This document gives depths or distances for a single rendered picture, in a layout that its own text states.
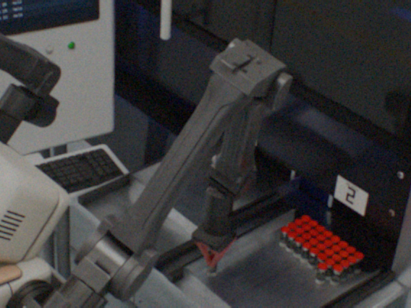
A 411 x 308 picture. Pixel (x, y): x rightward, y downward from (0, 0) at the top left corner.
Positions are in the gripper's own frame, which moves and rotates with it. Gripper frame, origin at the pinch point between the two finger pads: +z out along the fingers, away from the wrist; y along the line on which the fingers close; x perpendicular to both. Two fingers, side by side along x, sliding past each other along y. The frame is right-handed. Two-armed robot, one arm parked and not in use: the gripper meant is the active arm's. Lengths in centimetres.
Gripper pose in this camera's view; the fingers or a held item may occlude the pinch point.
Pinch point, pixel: (213, 260)
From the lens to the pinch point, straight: 185.9
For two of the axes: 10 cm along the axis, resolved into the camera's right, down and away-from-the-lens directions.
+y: 5.4, -4.6, 7.0
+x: -8.4, -3.6, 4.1
